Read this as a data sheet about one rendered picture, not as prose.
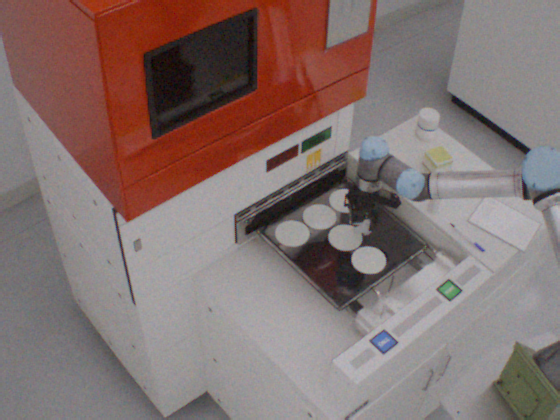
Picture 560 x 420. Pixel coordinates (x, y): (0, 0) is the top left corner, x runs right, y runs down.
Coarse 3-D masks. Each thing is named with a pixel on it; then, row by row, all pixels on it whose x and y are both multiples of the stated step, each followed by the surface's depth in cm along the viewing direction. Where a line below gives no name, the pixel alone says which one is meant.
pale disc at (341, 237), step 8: (336, 232) 212; (344, 232) 212; (352, 232) 212; (336, 240) 210; (344, 240) 210; (352, 240) 210; (360, 240) 210; (336, 248) 208; (344, 248) 208; (352, 248) 208
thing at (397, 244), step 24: (288, 216) 216; (336, 216) 216; (384, 216) 217; (312, 240) 210; (384, 240) 210; (408, 240) 211; (312, 264) 204; (336, 264) 204; (336, 288) 198; (360, 288) 198
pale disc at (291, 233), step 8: (280, 224) 214; (288, 224) 214; (296, 224) 214; (280, 232) 211; (288, 232) 211; (296, 232) 212; (304, 232) 212; (280, 240) 209; (288, 240) 209; (296, 240) 209; (304, 240) 210
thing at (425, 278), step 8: (432, 264) 207; (424, 272) 205; (432, 272) 205; (440, 272) 205; (408, 280) 203; (416, 280) 203; (424, 280) 203; (432, 280) 203; (400, 288) 201; (408, 288) 201; (416, 288) 201; (424, 288) 201; (400, 296) 199; (408, 296) 199; (376, 304) 197; (376, 312) 195; (384, 312) 195; (384, 320) 193; (360, 328) 193
